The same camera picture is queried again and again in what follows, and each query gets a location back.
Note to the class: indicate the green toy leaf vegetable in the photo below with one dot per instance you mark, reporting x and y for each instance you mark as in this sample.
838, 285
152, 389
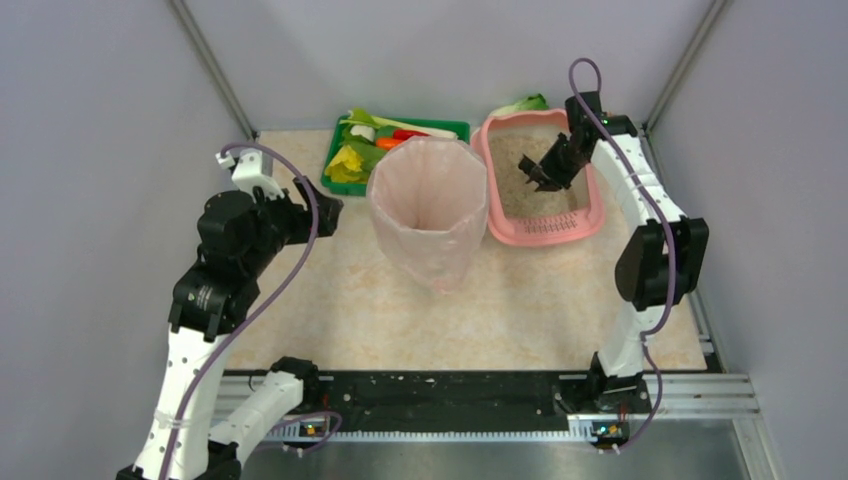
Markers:
362, 139

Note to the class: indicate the green plastic tray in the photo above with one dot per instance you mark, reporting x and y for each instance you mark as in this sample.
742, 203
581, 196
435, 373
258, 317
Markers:
358, 190

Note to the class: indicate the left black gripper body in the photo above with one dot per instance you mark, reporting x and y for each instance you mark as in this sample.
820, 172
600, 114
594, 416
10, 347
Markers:
318, 212

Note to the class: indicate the pink plastic trash bag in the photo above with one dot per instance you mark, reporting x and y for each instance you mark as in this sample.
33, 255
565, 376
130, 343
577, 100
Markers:
429, 199

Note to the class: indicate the orange toy carrot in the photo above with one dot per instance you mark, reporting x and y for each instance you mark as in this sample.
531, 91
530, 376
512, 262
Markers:
387, 143

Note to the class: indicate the black slotted litter scoop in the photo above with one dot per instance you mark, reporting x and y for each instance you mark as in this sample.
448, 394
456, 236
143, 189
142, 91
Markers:
533, 172

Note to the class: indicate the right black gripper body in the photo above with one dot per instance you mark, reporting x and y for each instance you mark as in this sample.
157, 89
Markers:
551, 169

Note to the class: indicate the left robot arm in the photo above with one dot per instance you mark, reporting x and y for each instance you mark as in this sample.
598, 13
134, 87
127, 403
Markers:
241, 232

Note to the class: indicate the pink litter box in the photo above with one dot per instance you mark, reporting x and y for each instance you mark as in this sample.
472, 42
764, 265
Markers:
542, 231

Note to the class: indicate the toy cabbage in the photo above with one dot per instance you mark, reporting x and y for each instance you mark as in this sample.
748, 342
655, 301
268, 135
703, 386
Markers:
534, 102

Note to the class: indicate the red toy chili pepper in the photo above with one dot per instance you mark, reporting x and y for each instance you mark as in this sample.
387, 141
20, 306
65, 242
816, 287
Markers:
405, 134

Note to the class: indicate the yellow toy leaf vegetable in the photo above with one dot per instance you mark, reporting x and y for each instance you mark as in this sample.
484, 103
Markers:
346, 167

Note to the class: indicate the cat litter sand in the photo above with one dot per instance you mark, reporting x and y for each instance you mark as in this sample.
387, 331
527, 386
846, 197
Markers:
518, 197

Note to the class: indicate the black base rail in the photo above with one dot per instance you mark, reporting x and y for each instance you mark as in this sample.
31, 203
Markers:
475, 402

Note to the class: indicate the white toy leek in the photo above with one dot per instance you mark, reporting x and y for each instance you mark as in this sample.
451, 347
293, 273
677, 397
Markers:
359, 116

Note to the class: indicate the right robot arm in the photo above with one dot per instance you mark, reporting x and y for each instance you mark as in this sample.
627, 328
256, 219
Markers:
661, 261

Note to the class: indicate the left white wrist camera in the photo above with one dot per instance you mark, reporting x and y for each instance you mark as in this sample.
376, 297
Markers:
251, 171

